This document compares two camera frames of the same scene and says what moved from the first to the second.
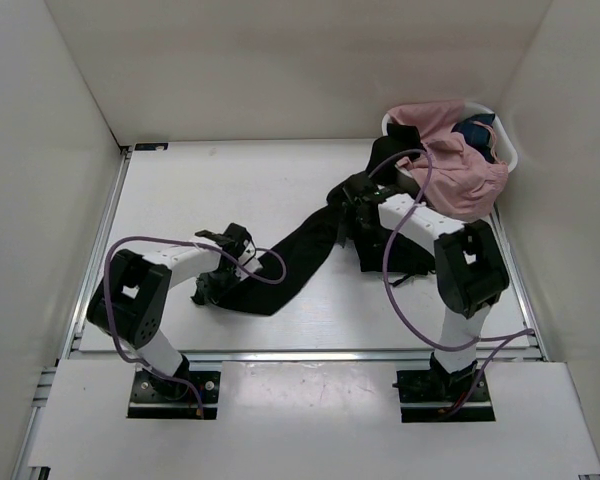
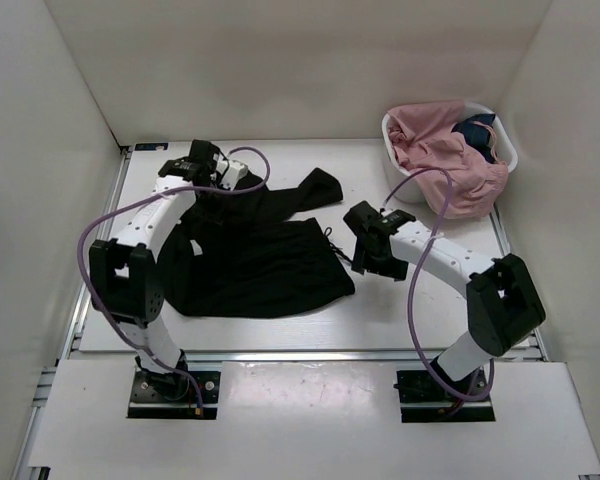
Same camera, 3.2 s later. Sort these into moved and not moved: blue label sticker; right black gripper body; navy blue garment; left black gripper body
Moved: right black gripper body; left black gripper body
Not moved: blue label sticker; navy blue garment
